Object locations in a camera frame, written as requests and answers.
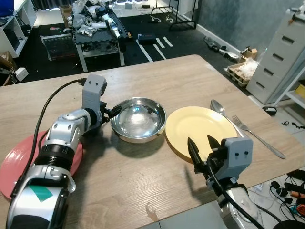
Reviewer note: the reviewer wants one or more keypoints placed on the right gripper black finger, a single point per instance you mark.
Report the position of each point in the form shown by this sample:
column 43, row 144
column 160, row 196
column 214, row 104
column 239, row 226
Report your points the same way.
column 213, row 144
column 194, row 151

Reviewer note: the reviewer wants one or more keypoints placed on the shiny steel bowl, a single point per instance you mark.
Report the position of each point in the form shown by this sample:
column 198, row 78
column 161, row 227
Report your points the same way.
column 138, row 121

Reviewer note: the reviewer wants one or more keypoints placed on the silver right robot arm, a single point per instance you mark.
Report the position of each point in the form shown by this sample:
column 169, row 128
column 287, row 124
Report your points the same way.
column 236, row 202

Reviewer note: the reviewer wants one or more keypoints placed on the yellow plate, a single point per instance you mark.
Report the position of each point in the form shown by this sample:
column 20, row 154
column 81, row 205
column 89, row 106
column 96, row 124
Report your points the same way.
column 190, row 129

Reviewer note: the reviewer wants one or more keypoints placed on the silver metal spoon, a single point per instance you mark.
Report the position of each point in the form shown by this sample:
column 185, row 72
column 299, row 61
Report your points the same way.
column 218, row 107
column 70, row 186

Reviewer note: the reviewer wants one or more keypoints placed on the silver metal fork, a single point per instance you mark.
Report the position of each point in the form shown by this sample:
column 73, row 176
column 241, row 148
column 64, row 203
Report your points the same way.
column 257, row 138

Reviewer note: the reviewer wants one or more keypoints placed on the small black device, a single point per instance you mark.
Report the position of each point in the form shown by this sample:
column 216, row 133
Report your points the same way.
column 270, row 110

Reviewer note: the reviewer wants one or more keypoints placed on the dark blue box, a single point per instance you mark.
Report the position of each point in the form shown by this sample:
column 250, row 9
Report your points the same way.
column 145, row 38

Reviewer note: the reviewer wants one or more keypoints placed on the wooden pallet with bag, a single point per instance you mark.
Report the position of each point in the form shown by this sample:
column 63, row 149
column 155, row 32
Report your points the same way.
column 243, row 71

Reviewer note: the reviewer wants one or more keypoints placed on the grey cart with clutter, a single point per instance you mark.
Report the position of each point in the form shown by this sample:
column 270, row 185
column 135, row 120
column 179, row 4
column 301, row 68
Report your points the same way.
column 97, row 33

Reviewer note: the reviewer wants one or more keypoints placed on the black floor crate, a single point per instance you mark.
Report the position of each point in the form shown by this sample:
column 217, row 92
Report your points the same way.
column 57, row 47

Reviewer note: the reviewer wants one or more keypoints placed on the yellow box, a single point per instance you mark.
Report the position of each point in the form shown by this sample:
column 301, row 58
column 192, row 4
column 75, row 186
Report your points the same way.
column 300, row 90

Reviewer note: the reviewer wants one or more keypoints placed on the white power adapter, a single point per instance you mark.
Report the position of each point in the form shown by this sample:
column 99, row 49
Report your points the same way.
column 21, row 73

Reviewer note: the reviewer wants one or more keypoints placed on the pink plate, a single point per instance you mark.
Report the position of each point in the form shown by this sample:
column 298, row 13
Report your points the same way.
column 19, row 157

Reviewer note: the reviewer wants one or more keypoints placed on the black floor tool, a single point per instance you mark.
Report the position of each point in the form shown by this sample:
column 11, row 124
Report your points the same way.
column 219, row 46

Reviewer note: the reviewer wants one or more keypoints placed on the small cardboard box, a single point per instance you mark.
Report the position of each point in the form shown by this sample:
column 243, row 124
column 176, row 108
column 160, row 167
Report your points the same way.
column 249, row 52

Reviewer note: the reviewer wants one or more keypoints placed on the white drawer cabinet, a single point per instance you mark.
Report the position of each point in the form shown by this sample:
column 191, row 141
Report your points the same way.
column 279, row 57

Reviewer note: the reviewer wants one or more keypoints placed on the black metal rack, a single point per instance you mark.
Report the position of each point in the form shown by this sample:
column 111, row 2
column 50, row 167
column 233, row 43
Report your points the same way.
column 183, row 14

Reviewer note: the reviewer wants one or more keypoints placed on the white shelf unit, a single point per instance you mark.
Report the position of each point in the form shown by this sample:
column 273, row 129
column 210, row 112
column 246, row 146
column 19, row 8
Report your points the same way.
column 14, row 28

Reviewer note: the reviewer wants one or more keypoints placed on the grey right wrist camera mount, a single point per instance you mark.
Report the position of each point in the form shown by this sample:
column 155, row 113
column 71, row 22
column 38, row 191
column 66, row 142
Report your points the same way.
column 238, row 155

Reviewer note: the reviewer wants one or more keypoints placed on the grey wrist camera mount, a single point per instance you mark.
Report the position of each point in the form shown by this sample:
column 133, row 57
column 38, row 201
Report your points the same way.
column 94, row 90
column 238, row 155

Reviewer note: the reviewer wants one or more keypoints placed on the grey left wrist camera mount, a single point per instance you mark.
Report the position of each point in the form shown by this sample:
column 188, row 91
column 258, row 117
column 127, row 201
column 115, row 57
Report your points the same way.
column 94, row 90

